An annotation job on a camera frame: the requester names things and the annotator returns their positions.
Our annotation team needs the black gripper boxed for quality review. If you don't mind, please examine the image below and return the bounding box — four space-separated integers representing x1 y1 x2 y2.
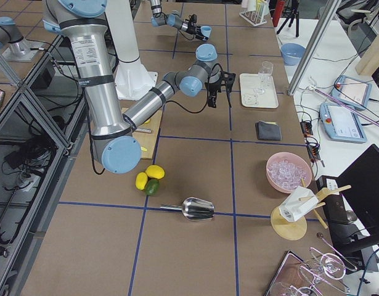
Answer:
185 18 209 41
207 70 236 107

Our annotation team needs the light blue plastic cup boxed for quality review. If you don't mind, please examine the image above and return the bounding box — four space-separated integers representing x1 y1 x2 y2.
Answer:
200 25 211 38

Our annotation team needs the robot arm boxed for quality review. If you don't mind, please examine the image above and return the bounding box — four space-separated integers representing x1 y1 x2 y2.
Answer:
43 1 235 174
150 0 211 41

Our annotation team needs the pink bowl of ice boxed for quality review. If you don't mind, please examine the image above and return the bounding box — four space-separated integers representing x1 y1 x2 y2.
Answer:
266 152 312 194

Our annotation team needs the steel ice scoop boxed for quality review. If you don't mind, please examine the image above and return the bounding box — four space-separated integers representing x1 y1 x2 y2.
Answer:
160 197 214 221

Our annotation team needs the white bear serving tray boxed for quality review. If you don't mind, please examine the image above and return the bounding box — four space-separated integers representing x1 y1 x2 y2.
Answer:
239 73 279 109

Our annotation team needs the clear wine glass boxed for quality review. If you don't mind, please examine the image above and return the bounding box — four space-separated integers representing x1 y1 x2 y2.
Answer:
255 61 274 94

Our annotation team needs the grey folded cloth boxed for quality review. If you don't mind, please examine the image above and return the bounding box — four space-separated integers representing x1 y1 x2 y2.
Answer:
255 121 282 141

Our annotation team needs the blue plastic basin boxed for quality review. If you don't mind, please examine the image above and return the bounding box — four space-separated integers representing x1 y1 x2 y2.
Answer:
280 43 306 66

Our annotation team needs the wooden cutting board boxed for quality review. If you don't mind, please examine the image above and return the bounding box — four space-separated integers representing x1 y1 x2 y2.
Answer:
132 110 163 160

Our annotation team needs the steel muddler rod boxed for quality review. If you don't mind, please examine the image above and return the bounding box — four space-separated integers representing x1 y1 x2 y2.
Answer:
135 128 153 134

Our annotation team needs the yellow lemon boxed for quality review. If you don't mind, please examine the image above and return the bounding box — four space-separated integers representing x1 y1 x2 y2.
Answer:
135 172 149 191
145 165 165 179

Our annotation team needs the teach pendant near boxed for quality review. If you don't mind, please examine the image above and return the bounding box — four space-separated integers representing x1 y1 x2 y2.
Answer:
319 103 367 143

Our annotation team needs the teach pendant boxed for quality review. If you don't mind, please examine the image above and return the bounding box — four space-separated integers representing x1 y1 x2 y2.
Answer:
319 103 367 143
330 75 372 110

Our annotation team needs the teach pendant far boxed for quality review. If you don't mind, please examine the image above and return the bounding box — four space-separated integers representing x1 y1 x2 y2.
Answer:
330 75 372 110

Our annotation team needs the white paper carton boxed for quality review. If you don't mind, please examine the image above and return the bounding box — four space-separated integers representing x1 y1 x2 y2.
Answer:
279 186 318 223

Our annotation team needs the wooden cup stand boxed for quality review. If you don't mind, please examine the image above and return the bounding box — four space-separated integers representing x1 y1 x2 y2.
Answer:
271 185 351 241

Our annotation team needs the black monitor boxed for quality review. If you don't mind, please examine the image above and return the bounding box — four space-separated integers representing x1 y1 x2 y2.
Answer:
315 143 379 257

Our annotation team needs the wine glass rack tray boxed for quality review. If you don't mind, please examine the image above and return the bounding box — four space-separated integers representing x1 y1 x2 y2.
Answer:
264 247 358 295

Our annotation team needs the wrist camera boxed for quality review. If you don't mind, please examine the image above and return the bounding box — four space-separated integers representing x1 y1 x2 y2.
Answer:
189 14 197 23

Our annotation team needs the white wire cup rack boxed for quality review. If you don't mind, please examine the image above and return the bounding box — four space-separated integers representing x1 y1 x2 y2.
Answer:
239 0 269 27

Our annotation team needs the camera tripod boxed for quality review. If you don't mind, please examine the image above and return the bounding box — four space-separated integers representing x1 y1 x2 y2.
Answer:
276 0 300 37

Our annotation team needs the aluminium frame post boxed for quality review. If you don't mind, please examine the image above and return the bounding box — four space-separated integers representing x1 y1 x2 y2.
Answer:
287 0 342 96

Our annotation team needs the wooden post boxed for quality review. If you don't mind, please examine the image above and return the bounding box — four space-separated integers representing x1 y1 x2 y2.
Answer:
355 34 379 76

